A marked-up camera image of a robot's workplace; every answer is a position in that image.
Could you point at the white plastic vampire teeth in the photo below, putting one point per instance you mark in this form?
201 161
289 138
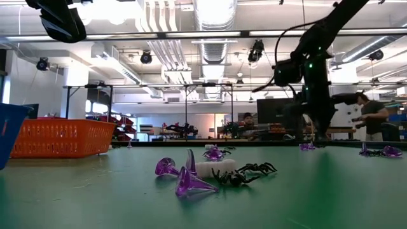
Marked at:
216 168
209 146

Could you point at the seated person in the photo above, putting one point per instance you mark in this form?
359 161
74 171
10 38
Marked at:
248 122

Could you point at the blue storage bins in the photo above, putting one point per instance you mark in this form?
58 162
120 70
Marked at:
399 117

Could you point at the wide silver ceiling duct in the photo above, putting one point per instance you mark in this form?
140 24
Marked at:
214 47

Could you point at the blue plastic basket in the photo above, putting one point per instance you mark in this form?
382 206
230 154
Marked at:
11 136

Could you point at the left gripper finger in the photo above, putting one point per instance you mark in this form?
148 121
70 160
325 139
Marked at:
74 25
52 25

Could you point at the red storage bins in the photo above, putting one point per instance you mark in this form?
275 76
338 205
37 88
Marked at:
125 122

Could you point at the orange plastic basket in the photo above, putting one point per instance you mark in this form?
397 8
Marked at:
63 138

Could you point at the green table mat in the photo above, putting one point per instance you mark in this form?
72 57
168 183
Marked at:
95 197

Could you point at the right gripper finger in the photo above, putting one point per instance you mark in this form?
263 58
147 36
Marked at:
324 130
314 130

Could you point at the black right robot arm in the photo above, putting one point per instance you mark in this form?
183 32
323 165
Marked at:
334 22

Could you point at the black background robot arm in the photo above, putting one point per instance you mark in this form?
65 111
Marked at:
182 128

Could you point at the black aluminium table frame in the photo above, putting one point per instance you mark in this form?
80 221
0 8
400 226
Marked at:
270 143

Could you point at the black neighbouring station frame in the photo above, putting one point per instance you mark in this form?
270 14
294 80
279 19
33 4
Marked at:
67 101

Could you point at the standing person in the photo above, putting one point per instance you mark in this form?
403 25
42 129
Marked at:
373 117

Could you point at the wooden workbench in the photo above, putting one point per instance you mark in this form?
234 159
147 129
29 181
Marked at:
340 130

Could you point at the silver spiral duct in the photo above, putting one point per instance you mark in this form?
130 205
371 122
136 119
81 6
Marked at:
365 49

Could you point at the black ceiling camera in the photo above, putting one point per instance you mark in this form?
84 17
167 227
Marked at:
256 52
376 55
43 64
146 58

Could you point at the black computer monitor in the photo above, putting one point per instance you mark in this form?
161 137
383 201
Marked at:
270 109

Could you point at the black office chair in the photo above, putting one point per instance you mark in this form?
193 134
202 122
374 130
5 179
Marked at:
392 133

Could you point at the small black monitor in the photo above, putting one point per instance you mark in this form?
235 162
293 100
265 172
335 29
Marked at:
34 111

